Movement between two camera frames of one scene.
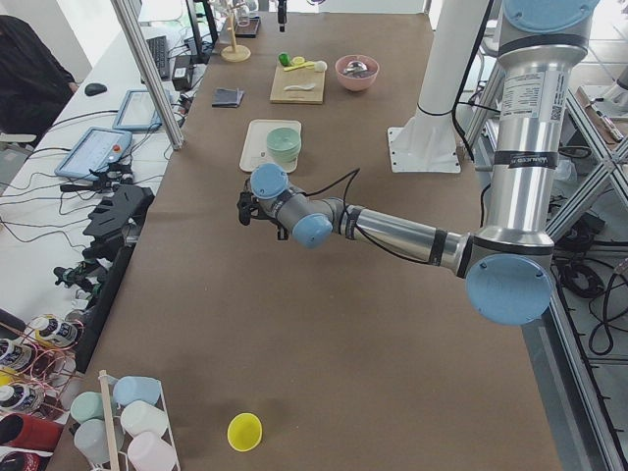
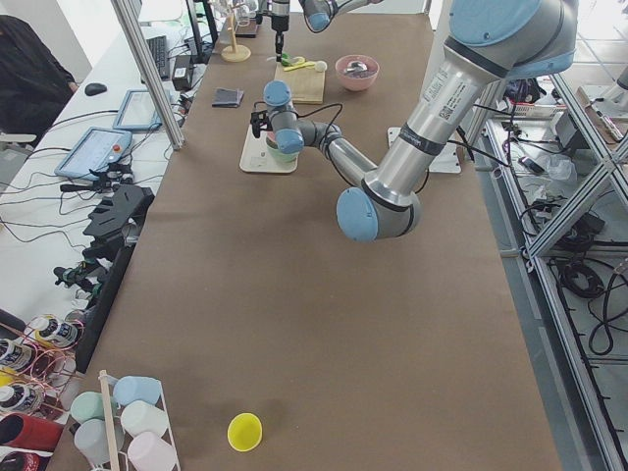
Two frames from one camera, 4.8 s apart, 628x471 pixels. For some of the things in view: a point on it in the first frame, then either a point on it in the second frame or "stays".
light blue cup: [136, 388] stays
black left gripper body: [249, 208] -> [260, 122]
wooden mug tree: [235, 53] stays
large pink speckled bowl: [356, 73] stays
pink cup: [148, 451] stays
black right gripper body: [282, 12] -> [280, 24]
